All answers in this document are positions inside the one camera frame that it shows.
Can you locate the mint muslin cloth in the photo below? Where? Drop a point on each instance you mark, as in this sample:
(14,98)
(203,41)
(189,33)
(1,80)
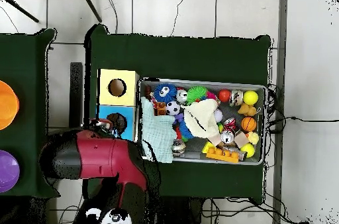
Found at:
(159,128)

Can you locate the cream muslin cloth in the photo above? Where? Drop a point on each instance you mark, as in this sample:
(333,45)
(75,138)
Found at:
(201,118)

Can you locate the long orange toy block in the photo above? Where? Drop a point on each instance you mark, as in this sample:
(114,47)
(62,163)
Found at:
(223,155)

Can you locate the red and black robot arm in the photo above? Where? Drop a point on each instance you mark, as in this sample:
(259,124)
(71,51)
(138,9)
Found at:
(103,155)

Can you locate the wooden box with three holes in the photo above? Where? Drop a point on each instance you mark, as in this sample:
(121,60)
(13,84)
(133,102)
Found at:
(129,96)

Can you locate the black and white soccer ball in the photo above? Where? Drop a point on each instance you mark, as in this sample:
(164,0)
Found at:
(173,108)

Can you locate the blue spiky ball with eyes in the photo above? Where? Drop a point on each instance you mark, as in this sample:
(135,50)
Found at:
(170,94)

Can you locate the dark green tablecloth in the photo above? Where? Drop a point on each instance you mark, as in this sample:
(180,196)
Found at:
(172,57)
(34,88)

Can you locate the orange plastic bowl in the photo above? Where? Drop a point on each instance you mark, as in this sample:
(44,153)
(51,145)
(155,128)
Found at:
(6,106)

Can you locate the green spiky rubber ball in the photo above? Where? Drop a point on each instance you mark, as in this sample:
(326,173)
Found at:
(196,93)

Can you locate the purple plastic bowl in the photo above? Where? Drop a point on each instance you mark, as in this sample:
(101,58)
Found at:
(8,171)

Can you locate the black stand legs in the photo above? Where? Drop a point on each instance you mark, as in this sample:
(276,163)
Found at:
(90,5)

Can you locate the red rubber ball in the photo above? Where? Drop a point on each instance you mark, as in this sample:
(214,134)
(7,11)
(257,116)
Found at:
(224,95)

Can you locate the red soda can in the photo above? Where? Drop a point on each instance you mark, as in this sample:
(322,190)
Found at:
(227,136)

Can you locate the orange mini basketball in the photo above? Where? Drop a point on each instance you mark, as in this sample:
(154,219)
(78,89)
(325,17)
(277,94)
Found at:
(249,124)

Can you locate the large yellow ball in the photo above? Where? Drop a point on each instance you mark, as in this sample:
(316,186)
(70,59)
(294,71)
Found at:
(250,97)

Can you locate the black floor post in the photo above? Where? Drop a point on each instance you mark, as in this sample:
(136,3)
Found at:
(76,88)

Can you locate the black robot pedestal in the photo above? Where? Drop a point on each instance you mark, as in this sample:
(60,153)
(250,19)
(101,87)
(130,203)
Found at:
(180,212)

